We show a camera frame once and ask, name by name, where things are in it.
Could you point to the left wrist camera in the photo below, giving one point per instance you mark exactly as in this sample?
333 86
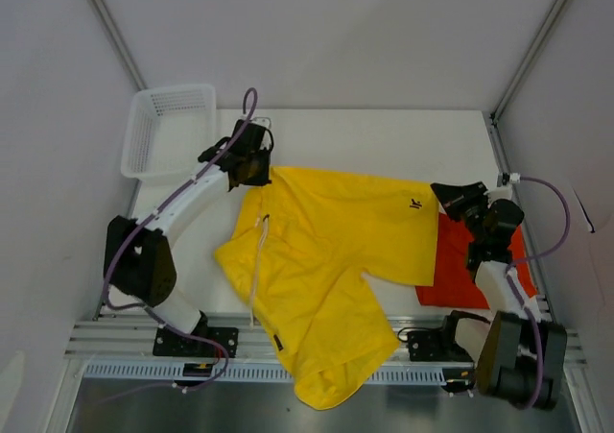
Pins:
263 121

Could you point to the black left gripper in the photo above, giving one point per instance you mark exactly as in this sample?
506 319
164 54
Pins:
263 178

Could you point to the aluminium mounting rail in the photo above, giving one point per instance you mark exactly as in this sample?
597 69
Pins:
138 338

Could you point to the left aluminium frame post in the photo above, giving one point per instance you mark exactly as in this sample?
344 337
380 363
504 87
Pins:
114 36

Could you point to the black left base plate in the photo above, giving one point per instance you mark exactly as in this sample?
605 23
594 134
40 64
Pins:
169 344

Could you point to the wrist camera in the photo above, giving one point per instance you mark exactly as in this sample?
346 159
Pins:
504 188
263 121

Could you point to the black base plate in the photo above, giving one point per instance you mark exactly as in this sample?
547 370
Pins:
169 344
430 345

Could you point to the slotted cable duct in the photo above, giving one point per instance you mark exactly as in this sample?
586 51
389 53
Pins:
391 374

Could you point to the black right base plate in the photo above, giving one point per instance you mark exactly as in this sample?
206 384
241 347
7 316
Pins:
430 345

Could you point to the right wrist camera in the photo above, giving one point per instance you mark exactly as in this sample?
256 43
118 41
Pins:
504 188

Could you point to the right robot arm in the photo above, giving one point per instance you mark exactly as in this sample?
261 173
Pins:
518 354

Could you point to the white plastic basket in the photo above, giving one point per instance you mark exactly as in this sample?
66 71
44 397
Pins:
168 128

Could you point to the aluminium frame post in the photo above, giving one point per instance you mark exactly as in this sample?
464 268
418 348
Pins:
538 43
114 36

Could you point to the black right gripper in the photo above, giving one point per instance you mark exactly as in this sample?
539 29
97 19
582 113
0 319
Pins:
453 198

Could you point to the yellow shorts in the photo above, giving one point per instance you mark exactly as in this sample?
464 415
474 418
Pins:
300 256

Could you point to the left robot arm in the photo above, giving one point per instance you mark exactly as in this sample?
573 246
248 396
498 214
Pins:
139 269

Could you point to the right aluminium frame post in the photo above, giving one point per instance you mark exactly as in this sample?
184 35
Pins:
538 43

